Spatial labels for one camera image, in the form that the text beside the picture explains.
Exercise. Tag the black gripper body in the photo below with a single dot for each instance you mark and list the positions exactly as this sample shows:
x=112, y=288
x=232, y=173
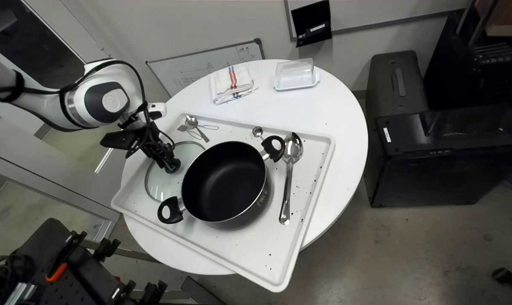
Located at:
x=139, y=132

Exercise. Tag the glass lid with black knob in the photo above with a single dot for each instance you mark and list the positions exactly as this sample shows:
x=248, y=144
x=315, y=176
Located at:
x=160, y=183

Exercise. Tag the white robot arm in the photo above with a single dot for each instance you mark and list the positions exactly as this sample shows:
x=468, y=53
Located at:
x=109, y=92

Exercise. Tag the black cooking pot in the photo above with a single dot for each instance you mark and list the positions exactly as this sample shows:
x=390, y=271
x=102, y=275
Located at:
x=224, y=182

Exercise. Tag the metal measuring spoons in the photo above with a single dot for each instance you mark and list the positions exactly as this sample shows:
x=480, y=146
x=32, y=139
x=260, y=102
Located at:
x=192, y=122

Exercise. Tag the small leaning whiteboard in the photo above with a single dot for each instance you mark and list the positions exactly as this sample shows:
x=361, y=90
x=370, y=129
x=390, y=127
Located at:
x=178, y=71

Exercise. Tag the folded white striped towel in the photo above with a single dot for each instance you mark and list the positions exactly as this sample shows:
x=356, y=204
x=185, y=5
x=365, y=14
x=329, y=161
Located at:
x=231, y=83

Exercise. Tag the large metal spoon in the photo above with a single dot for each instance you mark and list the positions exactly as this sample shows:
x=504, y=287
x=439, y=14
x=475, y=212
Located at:
x=292, y=154

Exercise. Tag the clear plastic container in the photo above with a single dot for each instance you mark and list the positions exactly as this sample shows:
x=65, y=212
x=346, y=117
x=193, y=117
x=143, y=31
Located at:
x=295, y=75

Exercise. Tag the white plastic tray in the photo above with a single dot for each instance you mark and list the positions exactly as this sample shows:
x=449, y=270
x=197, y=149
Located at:
x=254, y=244

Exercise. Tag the black marker tray holder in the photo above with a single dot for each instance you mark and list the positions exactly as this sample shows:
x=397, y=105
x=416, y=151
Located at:
x=312, y=22

